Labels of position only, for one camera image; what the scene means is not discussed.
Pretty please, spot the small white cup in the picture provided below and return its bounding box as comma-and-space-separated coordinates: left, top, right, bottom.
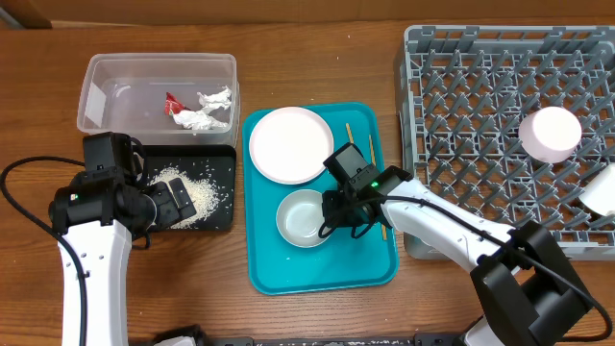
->
579, 163, 615, 216

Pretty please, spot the grey dishwasher rack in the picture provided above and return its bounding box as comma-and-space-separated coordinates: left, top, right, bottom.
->
394, 25, 614, 260

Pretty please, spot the teal serving tray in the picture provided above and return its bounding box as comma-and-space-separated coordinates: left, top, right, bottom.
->
242, 110, 399, 295

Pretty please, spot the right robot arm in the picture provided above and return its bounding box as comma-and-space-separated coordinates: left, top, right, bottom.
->
319, 143, 592, 345

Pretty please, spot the white napkin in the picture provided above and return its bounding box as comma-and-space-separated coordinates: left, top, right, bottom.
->
170, 86, 232, 131

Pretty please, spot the large white plate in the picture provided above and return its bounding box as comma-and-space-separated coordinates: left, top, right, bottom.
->
249, 107, 334, 185

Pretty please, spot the clear plastic bin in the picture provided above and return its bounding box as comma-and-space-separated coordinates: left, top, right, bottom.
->
77, 53, 240, 146

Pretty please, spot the grey bowl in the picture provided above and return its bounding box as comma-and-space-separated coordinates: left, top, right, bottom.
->
276, 189, 327, 248

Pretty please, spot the white rice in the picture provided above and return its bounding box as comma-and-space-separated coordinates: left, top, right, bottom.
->
150, 161, 235, 232

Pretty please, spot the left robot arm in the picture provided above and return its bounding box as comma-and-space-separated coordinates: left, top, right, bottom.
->
49, 132, 196, 345

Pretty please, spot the red snack wrapper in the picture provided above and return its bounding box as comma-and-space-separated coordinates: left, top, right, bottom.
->
164, 92, 188, 116

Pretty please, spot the medium white bowl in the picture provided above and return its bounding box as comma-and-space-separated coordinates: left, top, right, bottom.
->
518, 107, 582, 163

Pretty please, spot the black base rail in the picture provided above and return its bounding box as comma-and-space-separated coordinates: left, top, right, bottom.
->
129, 324, 462, 346

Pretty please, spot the black plastic tray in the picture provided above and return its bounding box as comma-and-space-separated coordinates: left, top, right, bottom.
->
145, 145, 236, 232

